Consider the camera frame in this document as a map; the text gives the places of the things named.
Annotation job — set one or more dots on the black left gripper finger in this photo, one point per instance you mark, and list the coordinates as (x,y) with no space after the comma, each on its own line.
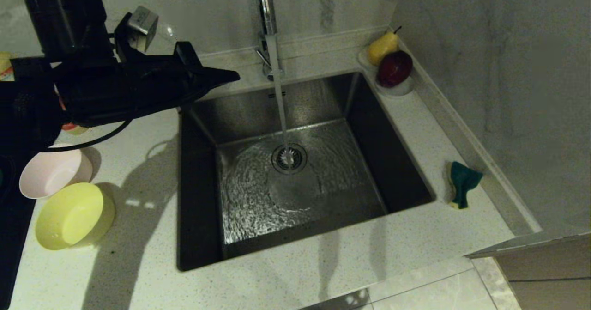
(219,76)

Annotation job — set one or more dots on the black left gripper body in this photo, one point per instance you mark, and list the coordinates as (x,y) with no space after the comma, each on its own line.
(134,88)

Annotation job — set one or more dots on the pink plastic bowl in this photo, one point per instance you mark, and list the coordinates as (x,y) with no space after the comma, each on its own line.
(51,171)

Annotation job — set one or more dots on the orange white dish soap bottle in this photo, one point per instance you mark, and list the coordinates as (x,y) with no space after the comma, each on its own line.
(5,67)

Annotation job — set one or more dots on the yellow plastic bowl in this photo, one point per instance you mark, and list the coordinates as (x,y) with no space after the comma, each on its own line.
(74,215)

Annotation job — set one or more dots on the green and yellow sponge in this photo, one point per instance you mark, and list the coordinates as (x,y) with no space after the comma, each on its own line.
(464,178)

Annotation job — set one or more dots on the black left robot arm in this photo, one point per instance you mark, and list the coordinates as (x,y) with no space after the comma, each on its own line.
(41,69)

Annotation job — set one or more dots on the chrome faucet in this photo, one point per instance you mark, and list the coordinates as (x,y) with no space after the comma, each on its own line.
(266,5)

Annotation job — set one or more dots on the stainless steel sink basin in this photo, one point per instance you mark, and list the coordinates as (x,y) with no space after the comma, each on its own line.
(369,139)

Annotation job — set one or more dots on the round metal drain strainer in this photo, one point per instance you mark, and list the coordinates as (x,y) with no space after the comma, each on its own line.
(298,160)

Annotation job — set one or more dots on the yellow pear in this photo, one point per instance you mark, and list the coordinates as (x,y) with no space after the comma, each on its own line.
(381,48)

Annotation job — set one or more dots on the dark red apple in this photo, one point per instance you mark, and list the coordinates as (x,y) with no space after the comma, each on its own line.
(395,69)

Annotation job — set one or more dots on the small white fruit dish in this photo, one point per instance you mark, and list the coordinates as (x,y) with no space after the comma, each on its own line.
(401,91)

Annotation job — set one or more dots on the black induction cooktop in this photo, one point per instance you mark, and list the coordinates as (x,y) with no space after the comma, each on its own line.
(11,236)

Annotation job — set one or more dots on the beige wooden cabinet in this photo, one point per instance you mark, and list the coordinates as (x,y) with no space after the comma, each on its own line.
(549,273)

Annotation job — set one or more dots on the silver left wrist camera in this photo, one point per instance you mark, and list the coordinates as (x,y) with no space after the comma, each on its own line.
(143,26)

